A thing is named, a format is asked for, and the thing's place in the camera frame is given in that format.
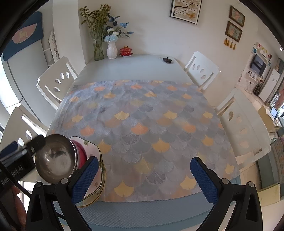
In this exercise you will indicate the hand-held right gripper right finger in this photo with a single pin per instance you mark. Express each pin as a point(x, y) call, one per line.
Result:
point(204, 180)

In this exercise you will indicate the blue wall hanging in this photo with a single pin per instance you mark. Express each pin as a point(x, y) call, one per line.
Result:
point(22, 33)

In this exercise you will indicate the beige low cabinet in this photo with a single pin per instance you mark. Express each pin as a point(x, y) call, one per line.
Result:
point(266, 120)

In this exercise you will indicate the television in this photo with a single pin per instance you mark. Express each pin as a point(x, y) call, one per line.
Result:
point(258, 64)

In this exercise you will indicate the patterned cloth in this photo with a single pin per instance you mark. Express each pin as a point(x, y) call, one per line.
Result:
point(277, 160)

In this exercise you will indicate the white dining chair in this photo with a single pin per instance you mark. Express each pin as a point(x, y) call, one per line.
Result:
point(248, 133)
point(55, 75)
point(15, 124)
point(204, 64)

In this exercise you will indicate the leaf pattern tablecloth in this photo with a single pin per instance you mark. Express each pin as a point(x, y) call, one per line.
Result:
point(144, 124)

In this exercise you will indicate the large blossom picture frame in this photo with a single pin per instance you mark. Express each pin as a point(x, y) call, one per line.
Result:
point(186, 10)

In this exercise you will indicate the white cabinet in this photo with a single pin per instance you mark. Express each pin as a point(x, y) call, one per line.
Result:
point(269, 85)

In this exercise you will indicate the white ribbed vase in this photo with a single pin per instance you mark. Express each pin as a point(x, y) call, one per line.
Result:
point(112, 52)

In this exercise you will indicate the small framed picture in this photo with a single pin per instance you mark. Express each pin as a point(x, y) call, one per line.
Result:
point(233, 31)
point(237, 16)

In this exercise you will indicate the yellow wall tassels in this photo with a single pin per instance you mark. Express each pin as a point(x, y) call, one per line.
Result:
point(229, 43)

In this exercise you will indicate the red lidded tea cup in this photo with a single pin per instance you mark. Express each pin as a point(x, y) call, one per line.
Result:
point(126, 51)

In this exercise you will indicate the glass vase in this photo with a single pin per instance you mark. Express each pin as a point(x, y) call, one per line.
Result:
point(98, 52)

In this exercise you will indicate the black pot lid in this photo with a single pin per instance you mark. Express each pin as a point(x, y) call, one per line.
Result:
point(167, 60)

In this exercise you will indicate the blue white flower bouquet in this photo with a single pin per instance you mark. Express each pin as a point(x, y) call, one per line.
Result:
point(114, 35)

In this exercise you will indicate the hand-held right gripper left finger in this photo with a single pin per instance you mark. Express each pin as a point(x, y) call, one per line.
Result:
point(85, 177)

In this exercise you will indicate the white lattice shelf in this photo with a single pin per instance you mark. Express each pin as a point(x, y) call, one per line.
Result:
point(52, 48)

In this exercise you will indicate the person's left hand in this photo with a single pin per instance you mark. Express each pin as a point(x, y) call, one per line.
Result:
point(18, 204)

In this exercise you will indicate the large square tree plate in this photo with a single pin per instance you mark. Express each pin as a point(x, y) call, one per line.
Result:
point(91, 146)

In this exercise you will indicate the round blue leaf plate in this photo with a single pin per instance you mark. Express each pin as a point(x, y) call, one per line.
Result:
point(93, 201)

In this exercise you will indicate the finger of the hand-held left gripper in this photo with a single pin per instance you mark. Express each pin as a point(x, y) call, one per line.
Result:
point(10, 147)
point(37, 142)

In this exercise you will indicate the pink steel bowl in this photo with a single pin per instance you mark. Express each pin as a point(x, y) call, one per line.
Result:
point(81, 154)

